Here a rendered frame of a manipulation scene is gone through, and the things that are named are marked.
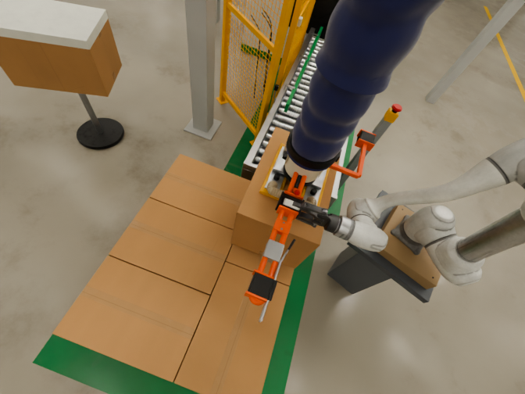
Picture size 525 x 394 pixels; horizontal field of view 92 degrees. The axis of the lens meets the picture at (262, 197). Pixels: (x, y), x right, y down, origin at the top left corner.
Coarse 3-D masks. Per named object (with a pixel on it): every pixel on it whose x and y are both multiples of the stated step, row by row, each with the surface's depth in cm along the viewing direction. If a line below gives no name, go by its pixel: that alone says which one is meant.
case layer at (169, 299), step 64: (192, 192) 166; (128, 256) 139; (192, 256) 145; (256, 256) 152; (64, 320) 119; (128, 320) 123; (192, 320) 128; (256, 320) 134; (192, 384) 115; (256, 384) 119
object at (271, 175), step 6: (282, 144) 136; (282, 150) 133; (276, 156) 131; (282, 156) 131; (276, 162) 129; (270, 168) 127; (270, 174) 124; (276, 174) 122; (282, 174) 125; (270, 180) 122; (276, 180) 123; (282, 180) 124; (264, 186) 121; (282, 186) 122; (264, 192) 119; (276, 198) 119
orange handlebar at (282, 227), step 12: (360, 156) 125; (336, 168) 119; (360, 168) 121; (300, 192) 108; (288, 216) 102; (276, 228) 97; (288, 228) 98; (264, 264) 90; (276, 264) 90; (252, 300) 83
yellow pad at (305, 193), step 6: (324, 174) 130; (324, 180) 129; (306, 186) 125; (312, 186) 125; (324, 186) 127; (306, 192) 122; (312, 192) 120; (318, 192) 124; (306, 198) 121; (318, 198) 122; (318, 204) 121
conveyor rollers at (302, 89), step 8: (312, 40) 304; (320, 40) 304; (312, 56) 284; (312, 64) 274; (296, 72) 259; (312, 72) 265; (296, 80) 255; (304, 80) 254; (288, 88) 245; (304, 88) 250; (288, 96) 242; (296, 96) 240; (304, 96) 247; (280, 104) 232; (296, 104) 235; (280, 112) 226; (288, 112) 225; (296, 112) 231; (280, 120) 222; (288, 120) 220; (272, 128) 210; (288, 128) 215; (264, 144) 201; (256, 160) 191
